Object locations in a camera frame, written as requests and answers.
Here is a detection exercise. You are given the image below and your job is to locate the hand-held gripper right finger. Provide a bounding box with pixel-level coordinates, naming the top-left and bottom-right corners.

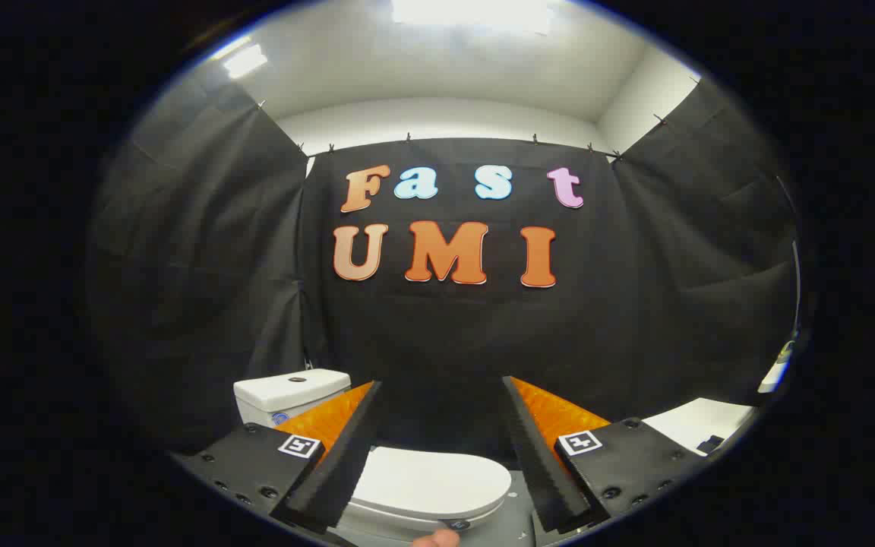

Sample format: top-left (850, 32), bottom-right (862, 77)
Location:
top-left (501, 375), bottom-right (712, 534)

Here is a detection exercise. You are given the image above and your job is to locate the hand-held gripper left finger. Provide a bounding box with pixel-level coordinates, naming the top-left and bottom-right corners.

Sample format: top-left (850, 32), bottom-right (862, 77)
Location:
top-left (172, 380), bottom-right (384, 534)

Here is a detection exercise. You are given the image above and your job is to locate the black backdrop cloth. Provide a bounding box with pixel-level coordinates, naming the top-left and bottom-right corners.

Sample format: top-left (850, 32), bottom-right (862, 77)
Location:
top-left (84, 72), bottom-right (799, 468)

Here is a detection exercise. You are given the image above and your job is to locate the white drawer cabinet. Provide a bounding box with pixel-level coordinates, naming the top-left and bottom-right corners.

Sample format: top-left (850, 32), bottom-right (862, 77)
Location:
top-left (641, 397), bottom-right (756, 457)

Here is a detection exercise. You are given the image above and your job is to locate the small ceiling light panel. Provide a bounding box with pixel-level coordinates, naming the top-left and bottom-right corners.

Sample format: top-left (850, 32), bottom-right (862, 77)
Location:
top-left (223, 44), bottom-right (268, 80)

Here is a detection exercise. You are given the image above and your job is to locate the large ceiling light panel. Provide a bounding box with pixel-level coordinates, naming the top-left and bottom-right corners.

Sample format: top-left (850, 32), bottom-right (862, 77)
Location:
top-left (390, 0), bottom-right (556, 35)

